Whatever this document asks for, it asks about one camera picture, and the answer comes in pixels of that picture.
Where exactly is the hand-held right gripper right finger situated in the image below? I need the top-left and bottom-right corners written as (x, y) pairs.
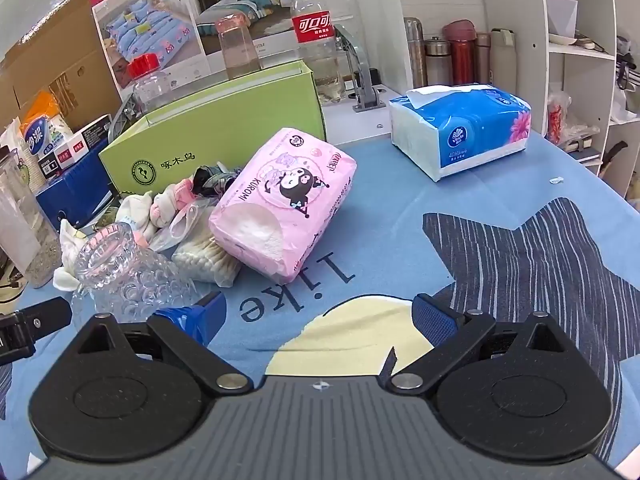
top-left (389, 292), bottom-right (568, 395)

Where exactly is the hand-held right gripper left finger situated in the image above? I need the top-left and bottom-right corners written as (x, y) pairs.
top-left (75, 291), bottom-right (255, 395)

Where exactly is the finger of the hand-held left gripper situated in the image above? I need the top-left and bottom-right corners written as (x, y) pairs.
top-left (0, 297), bottom-right (73, 366)

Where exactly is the pink and white sock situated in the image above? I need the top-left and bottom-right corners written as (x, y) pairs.
top-left (152, 178), bottom-right (196, 228)

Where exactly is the pink tissue pack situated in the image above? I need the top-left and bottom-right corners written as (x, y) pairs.
top-left (208, 127), bottom-right (357, 285)

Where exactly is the green cardboard box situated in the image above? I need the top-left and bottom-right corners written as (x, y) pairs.
top-left (98, 59), bottom-right (328, 196)

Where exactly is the white sock with red mark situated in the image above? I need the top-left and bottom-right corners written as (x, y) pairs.
top-left (52, 217), bottom-right (101, 291)

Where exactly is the bag of cotton swabs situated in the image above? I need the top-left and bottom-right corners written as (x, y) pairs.
top-left (172, 205), bottom-right (241, 288)

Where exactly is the clear textured glass cup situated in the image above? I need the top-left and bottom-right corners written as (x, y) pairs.
top-left (72, 224), bottom-right (201, 323)

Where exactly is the blue printed blanket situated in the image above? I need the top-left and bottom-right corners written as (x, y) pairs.
top-left (0, 130), bottom-right (640, 480)

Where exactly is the clear plastic container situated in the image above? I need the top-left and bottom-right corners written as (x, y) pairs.
top-left (0, 147), bottom-right (61, 288)

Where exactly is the blue box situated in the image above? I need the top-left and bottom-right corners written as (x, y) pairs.
top-left (35, 152), bottom-right (116, 231)

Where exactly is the small white and black box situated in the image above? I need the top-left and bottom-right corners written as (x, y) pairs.
top-left (37, 114), bottom-right (112, 178)

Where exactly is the blue and white paper pack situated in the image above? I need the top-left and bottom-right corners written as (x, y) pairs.
top-left (20, 115), bottom-right (73, 161)

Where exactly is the blue tissue pack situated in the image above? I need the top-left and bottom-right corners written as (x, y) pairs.
top-left (389, 85), bottom-right (532, 182)

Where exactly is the orange pack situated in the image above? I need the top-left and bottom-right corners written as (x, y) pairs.
top-left (22, 91), bottom-right (66, 126)

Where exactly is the grey metal rack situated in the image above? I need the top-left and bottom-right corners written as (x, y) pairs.
top-left (107, 95), bottom-right (151, 141)

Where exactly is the clear jar with red lid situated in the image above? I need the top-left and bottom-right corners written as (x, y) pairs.
top-left (126, 53), bottom-right (173, 113)

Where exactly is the clear plastic bag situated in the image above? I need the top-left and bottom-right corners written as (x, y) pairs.
top-left (546, 91), bottom-right (601, 148)

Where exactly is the steel thermos with black lid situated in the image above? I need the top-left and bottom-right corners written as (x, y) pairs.
top-left (425, 36), bottom-right (453, 87)

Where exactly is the brown cardboard box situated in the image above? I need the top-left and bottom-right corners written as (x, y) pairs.
top-left (0, 0), bottom-right (121, 131)

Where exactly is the bronze thermos flask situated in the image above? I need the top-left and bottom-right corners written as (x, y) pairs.
top-left (475, 32), bottom-right (492, 85)

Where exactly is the silver thermos flask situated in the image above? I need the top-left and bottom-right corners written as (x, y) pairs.
top-left (404, 17), bottom-right (427, 88)

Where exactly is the red thermos flask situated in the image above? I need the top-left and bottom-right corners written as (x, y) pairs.
top-left (442, 20), bottom-right (476, 86)

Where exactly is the beige flask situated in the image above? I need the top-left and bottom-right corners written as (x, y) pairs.
top-left (490, 28), bottom-right (518, 92)

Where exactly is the clear jar with pink lid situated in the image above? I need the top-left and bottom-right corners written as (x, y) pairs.
top-left (215, 16), bottom-right (263, 80)

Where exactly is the white shelf unit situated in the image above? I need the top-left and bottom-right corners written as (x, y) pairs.
top-left (537, 0), bottom-right (640, 201)

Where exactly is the bedding picture poster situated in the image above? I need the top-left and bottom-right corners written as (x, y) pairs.
top-left (82, 0), bottom-right (311, 101)

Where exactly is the clear red-label cola bottle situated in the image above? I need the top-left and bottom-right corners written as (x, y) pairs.
top-left (290, 0), bottom-right (347, 106)

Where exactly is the white plant pot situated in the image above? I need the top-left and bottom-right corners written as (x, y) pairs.
top-left (545, 0), bottom-right (578, 36)

